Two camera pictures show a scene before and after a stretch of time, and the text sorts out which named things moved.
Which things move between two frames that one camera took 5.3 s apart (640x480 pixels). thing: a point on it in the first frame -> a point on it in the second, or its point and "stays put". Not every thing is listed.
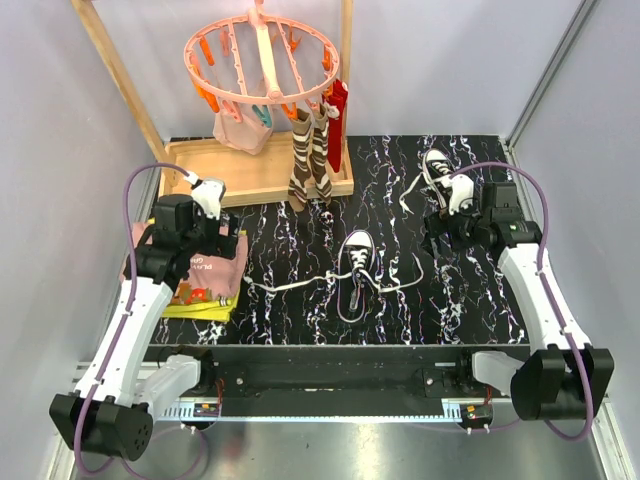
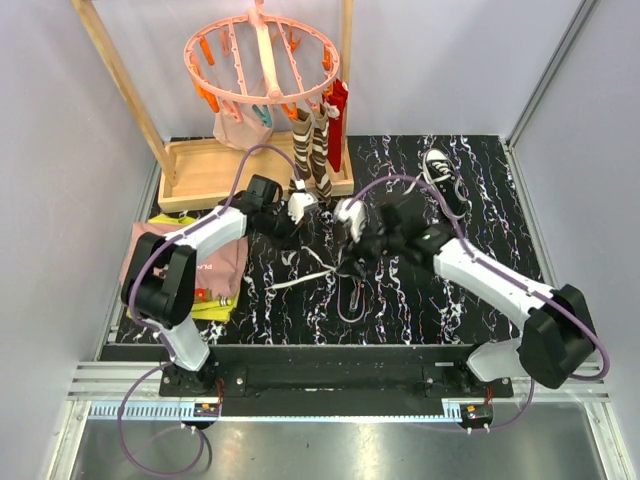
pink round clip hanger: (261, 61) stays put
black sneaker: (437, 168) stays put
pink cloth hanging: (250, 135) stays put
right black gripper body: (463, 229) -> (367, 248)
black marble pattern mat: (356, 272) stays put
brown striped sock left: (301, 126) stays put
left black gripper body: (206, 238) -> (279, 228)
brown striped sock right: (318, 155) stays put
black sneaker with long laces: (358, 266) -> (298, 279)
